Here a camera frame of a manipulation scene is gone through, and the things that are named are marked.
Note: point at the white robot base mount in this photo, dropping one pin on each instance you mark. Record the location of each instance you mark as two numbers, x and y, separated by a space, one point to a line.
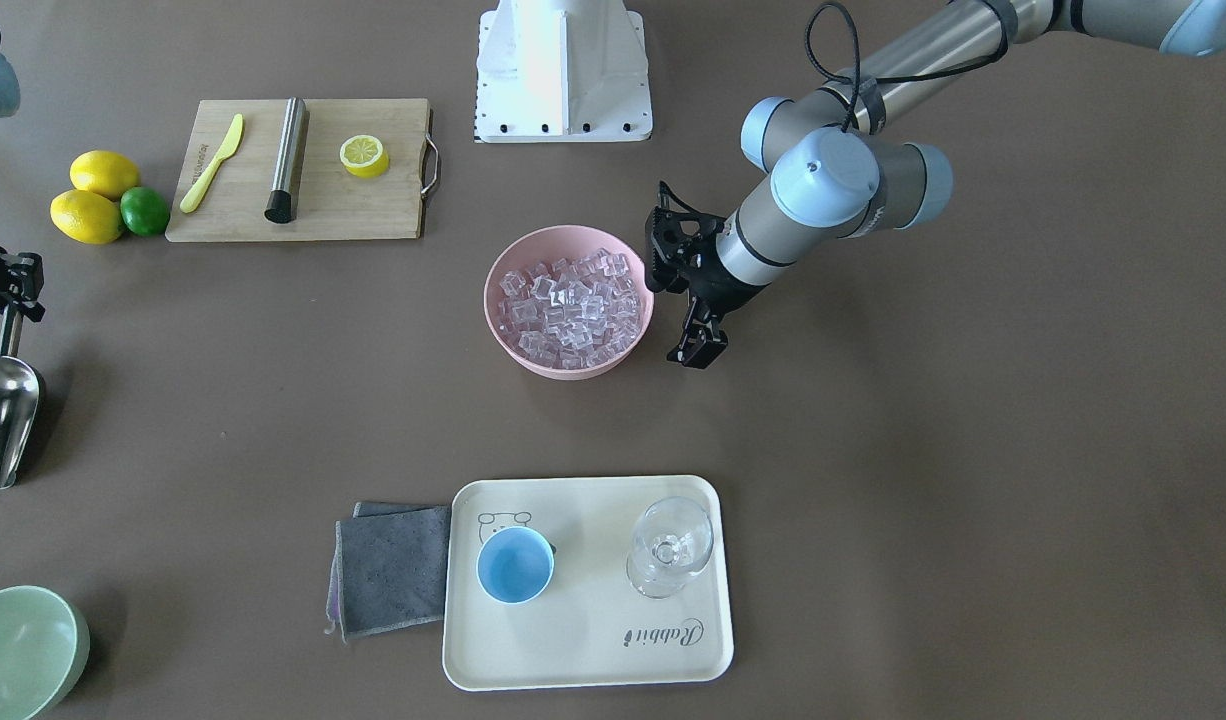
562 72

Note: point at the upper whole yellow lemon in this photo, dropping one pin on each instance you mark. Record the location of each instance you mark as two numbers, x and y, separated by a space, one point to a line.
107 173

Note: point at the pile of clear ice cubes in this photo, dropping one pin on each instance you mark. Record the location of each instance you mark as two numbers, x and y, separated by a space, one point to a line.
569 314

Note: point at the half lemon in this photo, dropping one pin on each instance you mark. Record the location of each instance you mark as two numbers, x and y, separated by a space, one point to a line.
364 156

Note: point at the cream rabbit serving tray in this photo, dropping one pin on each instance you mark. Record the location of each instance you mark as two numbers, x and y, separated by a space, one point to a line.
590 626

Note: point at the bamboo cutting board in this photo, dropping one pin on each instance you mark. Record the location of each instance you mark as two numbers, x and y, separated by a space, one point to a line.
331 203

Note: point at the grey folded cloth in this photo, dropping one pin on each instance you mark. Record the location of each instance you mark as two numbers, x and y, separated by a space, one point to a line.
389 568

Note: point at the lower whole yellow lemon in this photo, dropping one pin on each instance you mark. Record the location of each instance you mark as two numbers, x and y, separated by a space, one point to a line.
87 217

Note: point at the clear wine glass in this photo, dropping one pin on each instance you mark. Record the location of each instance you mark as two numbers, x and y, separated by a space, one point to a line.
671 544

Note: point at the yellow plastic knife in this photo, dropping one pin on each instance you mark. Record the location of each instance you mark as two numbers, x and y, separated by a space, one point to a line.
226 150

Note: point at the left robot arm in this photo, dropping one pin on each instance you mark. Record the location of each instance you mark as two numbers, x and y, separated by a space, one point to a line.
826 174

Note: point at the pink bowl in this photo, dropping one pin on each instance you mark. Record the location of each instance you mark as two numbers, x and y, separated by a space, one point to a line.
572 242

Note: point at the mint green bowl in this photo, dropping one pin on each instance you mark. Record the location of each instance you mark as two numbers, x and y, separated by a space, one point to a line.
44 648

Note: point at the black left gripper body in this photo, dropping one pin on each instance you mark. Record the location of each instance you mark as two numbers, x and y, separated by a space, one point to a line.
721 291

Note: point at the steel muddler black tip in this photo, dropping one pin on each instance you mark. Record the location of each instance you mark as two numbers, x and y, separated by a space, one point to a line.
283 196

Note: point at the green lime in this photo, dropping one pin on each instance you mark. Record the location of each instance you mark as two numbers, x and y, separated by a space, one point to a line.
144 211

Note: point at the light blue plastic cup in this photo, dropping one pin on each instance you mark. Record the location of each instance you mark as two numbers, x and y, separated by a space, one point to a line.
515 565

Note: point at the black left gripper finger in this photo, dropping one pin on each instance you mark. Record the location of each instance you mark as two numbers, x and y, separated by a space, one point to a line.
690 337
703 342

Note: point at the stainless steel ice scoop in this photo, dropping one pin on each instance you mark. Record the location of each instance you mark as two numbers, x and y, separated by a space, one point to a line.
21 394

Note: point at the whole yellow lemon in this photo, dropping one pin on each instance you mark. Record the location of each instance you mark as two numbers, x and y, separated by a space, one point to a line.
87 217
107 173

